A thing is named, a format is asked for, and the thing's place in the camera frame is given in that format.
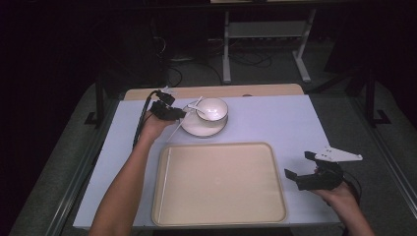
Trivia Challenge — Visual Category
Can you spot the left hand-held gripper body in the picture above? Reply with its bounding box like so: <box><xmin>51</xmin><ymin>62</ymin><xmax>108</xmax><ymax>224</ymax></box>
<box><xmin>149</xmin><ymin>86</ymin><xmax>180</xmax><ymax>121</ymax></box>

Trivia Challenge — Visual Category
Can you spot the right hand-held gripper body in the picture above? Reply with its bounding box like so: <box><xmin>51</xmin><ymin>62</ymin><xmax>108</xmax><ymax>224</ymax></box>
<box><xmin>296</xmin><ymin>145</ymin><xmax>364</xmax><ymax>192</ymax></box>

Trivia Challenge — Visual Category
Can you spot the white ceramic spoon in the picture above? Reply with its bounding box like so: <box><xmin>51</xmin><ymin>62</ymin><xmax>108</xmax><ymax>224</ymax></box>
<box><xmin>187</xmin><ymin>103</ymin><xmax>207</xmax><ymax>115</ymax></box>

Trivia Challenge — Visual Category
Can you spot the white chopstick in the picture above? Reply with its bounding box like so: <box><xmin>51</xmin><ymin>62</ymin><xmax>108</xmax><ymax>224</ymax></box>
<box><xmin>166</xmin><ymin>95</ymin><xmax>205</xmax><ymax>143</ymax></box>
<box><xmin>157</xmin><ymin>147</ymin><xmax>172</xmax><ymax>224</ymax></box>

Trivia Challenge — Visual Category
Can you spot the white plate with dark rim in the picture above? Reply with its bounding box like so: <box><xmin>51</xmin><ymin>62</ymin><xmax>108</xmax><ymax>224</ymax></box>
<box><xmin>179</xmin><ymin>101</ymin><xmax>229</xmax><ymax>138</ymax></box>

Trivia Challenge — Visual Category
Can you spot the white ribbed bowl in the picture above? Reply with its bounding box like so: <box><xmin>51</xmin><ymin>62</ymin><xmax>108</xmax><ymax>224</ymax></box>
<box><xmin>195</xmin><ymin>97</ymin><xmax>229</xmax><ymax>123</ymax></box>

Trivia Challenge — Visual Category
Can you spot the beige plastic tray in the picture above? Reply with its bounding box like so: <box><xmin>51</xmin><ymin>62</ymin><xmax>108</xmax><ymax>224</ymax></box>
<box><xmin>150</xmin><ymin>141</ymin><xmax>289</xmax><ymax>228</ymax></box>

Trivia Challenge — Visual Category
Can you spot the person's left hand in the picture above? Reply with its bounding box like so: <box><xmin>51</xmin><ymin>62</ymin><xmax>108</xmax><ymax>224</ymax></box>
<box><xmin>139</xmin><ymin>109</ymin><xmax>180</xmax><ymax>144</ymax></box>

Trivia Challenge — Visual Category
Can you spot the person's right hand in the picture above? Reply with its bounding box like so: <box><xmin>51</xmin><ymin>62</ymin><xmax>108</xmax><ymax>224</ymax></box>
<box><xmin>311</xmin><ymin>165</ymin><xmax>360</xmax><ymax>210</ymax></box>

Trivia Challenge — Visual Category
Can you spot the pale blue tablecloth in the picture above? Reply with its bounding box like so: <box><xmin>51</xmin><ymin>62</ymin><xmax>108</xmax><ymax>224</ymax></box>
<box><xmin>72</xmin><ymin>94</ymin><xmax>342</xmax><ymax>229</ymax></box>

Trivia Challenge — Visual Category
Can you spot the black stand leg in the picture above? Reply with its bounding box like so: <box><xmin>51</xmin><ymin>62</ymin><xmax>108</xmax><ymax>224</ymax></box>
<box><xmin>84</xmin><ymin>80</ymin><xmax>107</xmax><ymax>127</ymax></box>
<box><xmin>363</xmin><ymin>70</ymin><xmax>391</xmax><ymax>127</ymax></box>

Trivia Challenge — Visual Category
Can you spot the white metal stand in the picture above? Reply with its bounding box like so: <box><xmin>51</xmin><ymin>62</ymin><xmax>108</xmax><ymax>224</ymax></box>
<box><xmin>221</xmin><ymin>9</ymin><xmax>318</xmax><ymax>85</ymax></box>

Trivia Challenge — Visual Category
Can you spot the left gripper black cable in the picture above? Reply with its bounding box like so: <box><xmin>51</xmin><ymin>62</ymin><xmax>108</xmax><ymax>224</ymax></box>
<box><xmin>132</xmin><ymin>89</ymin><xmax>158</xmax><ymax>150</ymax></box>

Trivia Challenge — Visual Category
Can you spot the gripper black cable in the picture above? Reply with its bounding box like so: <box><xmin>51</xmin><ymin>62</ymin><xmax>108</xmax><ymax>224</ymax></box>
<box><xmin>340</xmin><ymin>170</ymin><xmax>363</xmax><ymax>207</ymax></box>
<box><xmin>132</xmin><ymin>89</ymin><xmax>158</xmax><ymax>150</ymax></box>

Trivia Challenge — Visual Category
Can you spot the black floor cable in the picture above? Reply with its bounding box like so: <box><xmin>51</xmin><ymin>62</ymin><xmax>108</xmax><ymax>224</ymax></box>
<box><xmin>166</xmin><ymin>60</ymin><xmax>224</xmax><ymax>89</ymax></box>
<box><xmin>229</xmin><ymin>50</ymin><xmax>273</xmax><ymax>69</ymax></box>

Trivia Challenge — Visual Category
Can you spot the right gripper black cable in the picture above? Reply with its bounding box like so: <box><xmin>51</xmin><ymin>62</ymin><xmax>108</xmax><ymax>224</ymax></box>
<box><xmin>340</xmin><ymin>170</ymin><xmax>363</xmax><ymax>207</ymax></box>

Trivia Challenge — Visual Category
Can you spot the metal frame rail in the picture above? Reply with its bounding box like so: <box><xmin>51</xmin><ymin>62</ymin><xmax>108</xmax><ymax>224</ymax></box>
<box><xmin>347</xmin><ymin>97</ymin><xmax>417</xmax><ymax>210</ymax></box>
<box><xmin>45</xmin><ymin>97</ymin><xmax>121</xmax><ymax>236</ymax></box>

